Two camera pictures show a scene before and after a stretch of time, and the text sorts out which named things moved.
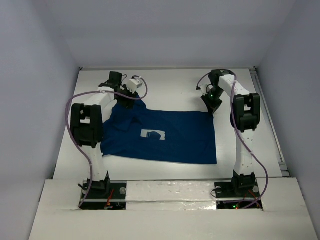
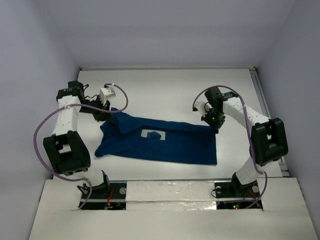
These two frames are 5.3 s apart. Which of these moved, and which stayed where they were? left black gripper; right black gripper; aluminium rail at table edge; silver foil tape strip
Moved: right black gripper; left black gripper
Stayed: aluminium rail at table edge; silver foil tape strip
